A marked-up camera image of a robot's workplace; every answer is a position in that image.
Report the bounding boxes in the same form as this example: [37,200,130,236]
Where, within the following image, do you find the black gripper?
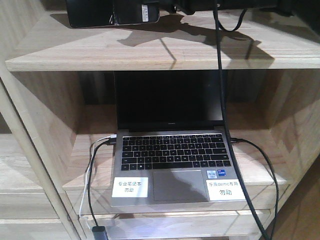
[142,0,221,15]

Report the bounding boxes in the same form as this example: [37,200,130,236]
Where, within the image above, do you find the black foldable phone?
[66,0,160,28]

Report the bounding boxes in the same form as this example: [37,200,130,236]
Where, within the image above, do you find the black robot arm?
[142,0,320,16]

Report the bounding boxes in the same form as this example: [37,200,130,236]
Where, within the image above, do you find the grey laptop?
[111,70,239,207]

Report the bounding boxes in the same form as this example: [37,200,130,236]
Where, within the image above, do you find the wooden shelf unit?
[0,0,320,240]

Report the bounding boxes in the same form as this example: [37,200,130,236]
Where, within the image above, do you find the white label right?
[206,179,246,202]

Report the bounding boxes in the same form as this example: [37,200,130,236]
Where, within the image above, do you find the white label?
[206,179,246,202]
[111,177,149,198]

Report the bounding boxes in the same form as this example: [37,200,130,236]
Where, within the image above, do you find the white label left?
[111,177,149,198]

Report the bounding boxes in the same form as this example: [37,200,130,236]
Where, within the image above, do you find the grey adapter dongle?
[92,226,109,240]

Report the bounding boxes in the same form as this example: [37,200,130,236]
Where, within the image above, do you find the black cable right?
[229,137,280,240]

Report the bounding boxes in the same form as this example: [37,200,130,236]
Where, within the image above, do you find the white cable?
[78,134,118,231]

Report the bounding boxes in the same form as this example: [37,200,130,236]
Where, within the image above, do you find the black cable left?
[87,141,117,228]

